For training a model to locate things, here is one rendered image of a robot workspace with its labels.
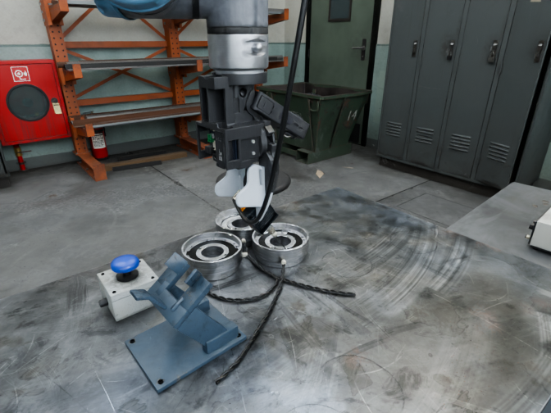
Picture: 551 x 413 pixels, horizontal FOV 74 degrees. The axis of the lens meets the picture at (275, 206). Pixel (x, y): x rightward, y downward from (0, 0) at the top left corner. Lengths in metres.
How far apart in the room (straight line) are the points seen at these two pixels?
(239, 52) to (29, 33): 3.85
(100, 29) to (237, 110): 3.93
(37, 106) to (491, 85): 3.81
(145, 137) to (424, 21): 3.07
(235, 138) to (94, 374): 0.34
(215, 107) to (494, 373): 0.48
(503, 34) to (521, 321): 2.76
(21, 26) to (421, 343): 4.09
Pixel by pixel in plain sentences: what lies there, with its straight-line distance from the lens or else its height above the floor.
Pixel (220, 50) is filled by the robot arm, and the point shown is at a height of 1.16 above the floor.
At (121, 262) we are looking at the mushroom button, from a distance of 0.59.
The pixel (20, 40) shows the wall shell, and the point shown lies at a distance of 4.26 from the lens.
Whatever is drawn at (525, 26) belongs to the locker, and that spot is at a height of 1.24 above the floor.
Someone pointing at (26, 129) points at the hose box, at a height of 0.42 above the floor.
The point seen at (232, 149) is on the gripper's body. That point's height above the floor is 1.04.
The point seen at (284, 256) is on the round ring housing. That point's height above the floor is 0.83.
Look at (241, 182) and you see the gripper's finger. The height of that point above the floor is 0.97.
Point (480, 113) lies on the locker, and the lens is 3.31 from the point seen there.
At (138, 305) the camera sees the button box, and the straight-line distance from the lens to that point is 0.60.
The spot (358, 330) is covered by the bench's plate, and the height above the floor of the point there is 0.80.
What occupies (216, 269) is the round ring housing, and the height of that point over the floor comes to 0.83.
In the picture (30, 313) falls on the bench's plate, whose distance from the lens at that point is 0.67.
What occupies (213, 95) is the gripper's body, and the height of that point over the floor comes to 1.11.
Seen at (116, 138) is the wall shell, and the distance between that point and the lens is 4.48.
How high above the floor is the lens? 1.17
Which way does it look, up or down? 25 degrees down
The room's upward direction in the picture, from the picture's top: straight up
